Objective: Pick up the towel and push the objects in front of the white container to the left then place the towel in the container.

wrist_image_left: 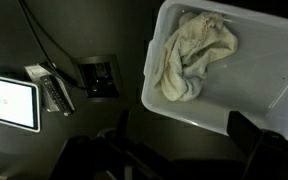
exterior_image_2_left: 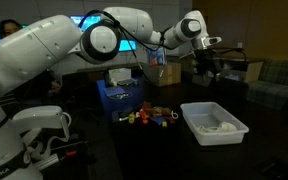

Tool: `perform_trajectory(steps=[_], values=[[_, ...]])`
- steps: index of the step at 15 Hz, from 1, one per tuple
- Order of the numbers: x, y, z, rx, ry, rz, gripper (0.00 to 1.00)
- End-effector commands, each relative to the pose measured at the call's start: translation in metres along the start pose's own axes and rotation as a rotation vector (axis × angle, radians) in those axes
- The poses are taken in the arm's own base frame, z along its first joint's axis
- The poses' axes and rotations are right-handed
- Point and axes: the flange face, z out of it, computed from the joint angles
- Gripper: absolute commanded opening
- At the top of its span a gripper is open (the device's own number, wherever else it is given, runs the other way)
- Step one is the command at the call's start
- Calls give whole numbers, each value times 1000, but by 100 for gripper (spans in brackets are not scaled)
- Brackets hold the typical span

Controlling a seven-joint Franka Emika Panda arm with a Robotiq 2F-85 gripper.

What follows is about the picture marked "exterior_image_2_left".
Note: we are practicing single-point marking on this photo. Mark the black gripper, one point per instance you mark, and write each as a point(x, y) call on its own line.
point(208, 58)

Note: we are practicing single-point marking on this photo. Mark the white plastic container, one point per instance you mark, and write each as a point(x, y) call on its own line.
point(214, 113)

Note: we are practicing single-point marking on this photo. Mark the white terry towel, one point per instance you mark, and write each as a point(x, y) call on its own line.
point(220, 127)

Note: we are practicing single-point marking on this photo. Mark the small yellow toy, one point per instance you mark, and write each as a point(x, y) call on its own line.
point(164, 124)

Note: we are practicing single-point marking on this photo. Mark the blue toy piece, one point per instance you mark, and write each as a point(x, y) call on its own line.
point(157, 120)

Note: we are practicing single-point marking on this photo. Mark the orange plastic cup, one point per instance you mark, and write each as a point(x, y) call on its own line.
point(144, 116)

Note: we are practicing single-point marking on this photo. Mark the yellow purple toy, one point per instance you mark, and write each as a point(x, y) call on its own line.
point(131, 118)

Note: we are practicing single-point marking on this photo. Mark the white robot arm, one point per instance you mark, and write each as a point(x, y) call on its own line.
point(24, 56)

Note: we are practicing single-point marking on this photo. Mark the cardboard box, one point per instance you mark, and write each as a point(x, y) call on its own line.
point(165, 76)

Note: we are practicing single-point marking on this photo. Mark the blue printed box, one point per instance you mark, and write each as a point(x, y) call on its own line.
point(156, 57)

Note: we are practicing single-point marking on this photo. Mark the green plaid sofa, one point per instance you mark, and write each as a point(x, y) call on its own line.
point(277, 83)

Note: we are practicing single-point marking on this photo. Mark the white VR headset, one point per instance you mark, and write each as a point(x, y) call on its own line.
point(40, 116)

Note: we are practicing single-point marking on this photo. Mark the person in dark clothes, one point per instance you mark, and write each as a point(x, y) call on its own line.
point(9, 28)

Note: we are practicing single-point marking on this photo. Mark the white wall outlet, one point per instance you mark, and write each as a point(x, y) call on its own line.
point(239, 46)

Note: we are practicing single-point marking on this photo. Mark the large wall monitor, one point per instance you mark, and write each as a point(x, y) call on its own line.
point(127, 45)

